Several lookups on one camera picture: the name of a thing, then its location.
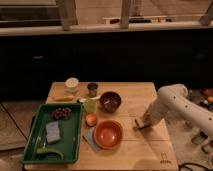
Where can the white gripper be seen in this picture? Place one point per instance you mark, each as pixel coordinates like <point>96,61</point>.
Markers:
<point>146,119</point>

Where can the dark board eraser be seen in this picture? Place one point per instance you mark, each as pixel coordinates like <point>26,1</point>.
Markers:
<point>139,127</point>

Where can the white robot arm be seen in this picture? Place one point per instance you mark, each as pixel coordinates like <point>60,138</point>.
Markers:
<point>174,97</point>

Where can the orange bowl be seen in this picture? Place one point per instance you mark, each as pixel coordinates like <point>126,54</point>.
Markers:
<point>108,134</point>

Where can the peach fruit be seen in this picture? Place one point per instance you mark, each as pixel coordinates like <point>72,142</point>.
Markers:
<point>91,120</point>

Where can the light green cup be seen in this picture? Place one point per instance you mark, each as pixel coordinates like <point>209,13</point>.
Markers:
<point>89,106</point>

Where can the grey cloth napkin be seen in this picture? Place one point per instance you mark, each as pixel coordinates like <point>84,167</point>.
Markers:
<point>88,136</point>

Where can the dark metal cup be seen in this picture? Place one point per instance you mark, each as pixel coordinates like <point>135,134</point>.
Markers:
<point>92,89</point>

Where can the white cup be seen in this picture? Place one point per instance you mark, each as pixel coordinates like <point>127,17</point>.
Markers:
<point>72,85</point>

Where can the bunch of red grapes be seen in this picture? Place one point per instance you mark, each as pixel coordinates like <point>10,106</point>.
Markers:
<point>61,114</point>

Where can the green plastic tray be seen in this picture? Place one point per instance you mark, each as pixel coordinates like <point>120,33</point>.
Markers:
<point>70,131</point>

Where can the grey blue sponge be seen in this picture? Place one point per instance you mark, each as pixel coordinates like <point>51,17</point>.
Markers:
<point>52,132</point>

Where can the green cucumber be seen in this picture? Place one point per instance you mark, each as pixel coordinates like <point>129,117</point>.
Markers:
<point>49,150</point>

